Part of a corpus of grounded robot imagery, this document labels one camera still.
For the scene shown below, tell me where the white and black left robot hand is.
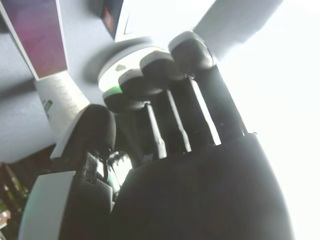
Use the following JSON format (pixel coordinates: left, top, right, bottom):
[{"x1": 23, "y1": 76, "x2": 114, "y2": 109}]
[{"x1": 18, "y1": 30, "x2": 298, "y2": 240}]

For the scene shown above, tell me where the dark brown rectangular box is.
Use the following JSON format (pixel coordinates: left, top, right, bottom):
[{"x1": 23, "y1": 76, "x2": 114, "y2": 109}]
[{"x1": 0, "y1": 0, "x2": 70, "y2": 81}]

